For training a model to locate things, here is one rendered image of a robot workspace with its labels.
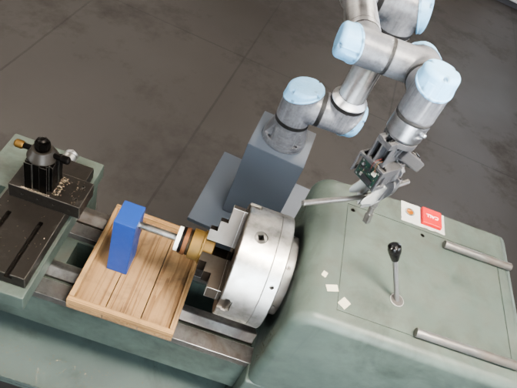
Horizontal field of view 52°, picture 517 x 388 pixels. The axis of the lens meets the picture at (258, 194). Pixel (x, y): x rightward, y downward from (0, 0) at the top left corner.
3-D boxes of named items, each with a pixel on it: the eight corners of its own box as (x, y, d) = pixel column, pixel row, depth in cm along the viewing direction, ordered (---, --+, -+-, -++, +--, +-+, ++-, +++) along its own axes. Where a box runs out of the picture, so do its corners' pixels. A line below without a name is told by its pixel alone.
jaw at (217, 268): (241, 263, 139) (232, 299, 130) (237, 274, 143) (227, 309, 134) (202, 249, 138) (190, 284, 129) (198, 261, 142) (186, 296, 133)
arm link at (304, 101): (278, 99, 175) (291, 66, 166) (315, 112, 177) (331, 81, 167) (273, 122, 167) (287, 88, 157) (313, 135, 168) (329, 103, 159)
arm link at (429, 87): (460, 64, 98) (468, 87, 91) (429, 111, 105) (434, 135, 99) (421, 49, 97) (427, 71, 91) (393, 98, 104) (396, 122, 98)
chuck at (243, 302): (261, 242, 165) (291, 192, 139) (235, 338, 148) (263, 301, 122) (235, 233, 165) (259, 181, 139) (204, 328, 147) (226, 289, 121)
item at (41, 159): (63, 151, 144) (64, 143, 142) (50, 170, 139) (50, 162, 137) (35, 141, 144) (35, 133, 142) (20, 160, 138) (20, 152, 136)
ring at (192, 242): (221, 227, 142) (189, 215, 142) (212, 254, 136) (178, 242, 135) (213, 247, 149) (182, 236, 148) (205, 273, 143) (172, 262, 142)
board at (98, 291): (205, 242, 170) (208, 235, 167) (170, 341, 145) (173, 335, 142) (116, 211, 168) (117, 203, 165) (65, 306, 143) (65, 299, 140)
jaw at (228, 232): (245, 247, 145) (261, 208, 143) (245, 253, 140) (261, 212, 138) (208, 234, 144) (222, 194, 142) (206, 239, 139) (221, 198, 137)
